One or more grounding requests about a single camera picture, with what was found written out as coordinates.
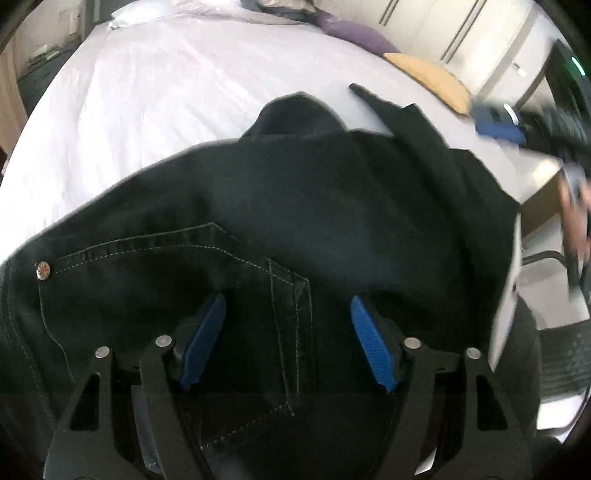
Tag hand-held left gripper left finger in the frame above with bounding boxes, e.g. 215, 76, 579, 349
44, 292, 228, 480

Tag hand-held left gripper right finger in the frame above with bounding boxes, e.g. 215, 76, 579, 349
349, 295, 541, 480

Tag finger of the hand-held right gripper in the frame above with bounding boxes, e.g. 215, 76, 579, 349
473, 102, 528, 145

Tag black pants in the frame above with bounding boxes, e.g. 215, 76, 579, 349
0, 91, 525, 480

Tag person's right hand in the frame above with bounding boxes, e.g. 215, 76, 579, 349
558, 173, 591, 264

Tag yellow pillow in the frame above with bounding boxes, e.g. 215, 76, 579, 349
383, 52, 472, 115

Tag white wardrobe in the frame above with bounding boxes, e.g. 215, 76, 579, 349
360, 0, 568, 112

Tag purple pillow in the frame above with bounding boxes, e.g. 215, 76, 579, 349
321, 11, 400, 55

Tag black mesh chair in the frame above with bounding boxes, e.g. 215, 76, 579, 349
538, 320, 591, 404

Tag rolled white duvet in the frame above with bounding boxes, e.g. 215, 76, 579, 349
240, 0, 326, 25

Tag bed with white sheet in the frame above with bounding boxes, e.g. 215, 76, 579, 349
0, 9, 566, 365

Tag white pillow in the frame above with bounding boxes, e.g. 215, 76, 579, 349
108, 0, 185, 29

